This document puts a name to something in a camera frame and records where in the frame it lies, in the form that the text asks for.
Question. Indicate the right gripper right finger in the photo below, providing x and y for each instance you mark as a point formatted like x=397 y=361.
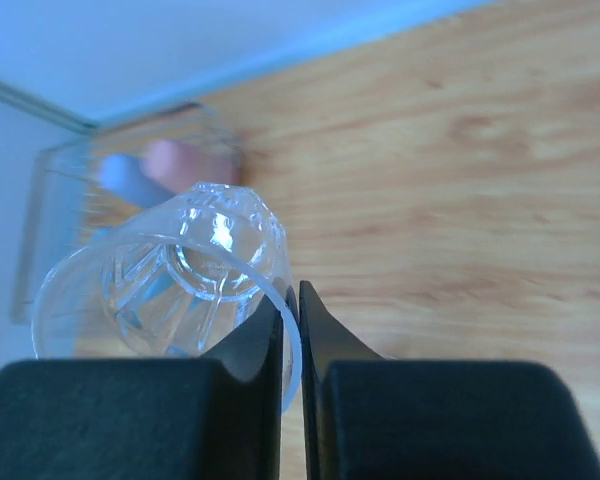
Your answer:
x=367 y=417

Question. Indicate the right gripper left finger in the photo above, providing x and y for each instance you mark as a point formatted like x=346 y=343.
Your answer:
x=212 y=417

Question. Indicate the clear glass tumbler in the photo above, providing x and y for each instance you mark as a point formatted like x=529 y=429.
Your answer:
x=172 y=281

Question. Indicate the purple plastic cup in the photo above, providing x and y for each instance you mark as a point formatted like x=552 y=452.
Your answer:
x=121 y=175

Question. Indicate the pink plastic cup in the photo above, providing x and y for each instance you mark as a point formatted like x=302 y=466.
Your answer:
x=178 y=166

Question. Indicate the clear wire dish rack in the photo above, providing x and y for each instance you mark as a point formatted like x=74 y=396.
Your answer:
x=68 y=205

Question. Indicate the left aluminium corner post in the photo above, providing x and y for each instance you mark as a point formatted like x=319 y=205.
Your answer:
x=44 y=110

